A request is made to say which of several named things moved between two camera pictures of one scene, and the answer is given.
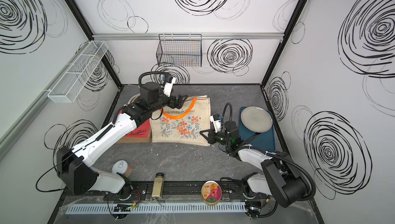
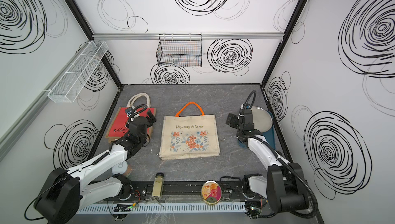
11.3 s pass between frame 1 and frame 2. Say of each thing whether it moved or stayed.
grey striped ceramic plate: stayed
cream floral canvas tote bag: moved
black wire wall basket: stayed
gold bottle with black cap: stayed
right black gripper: moved
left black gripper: moved
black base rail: stayed
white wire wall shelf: stayed
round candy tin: stayed
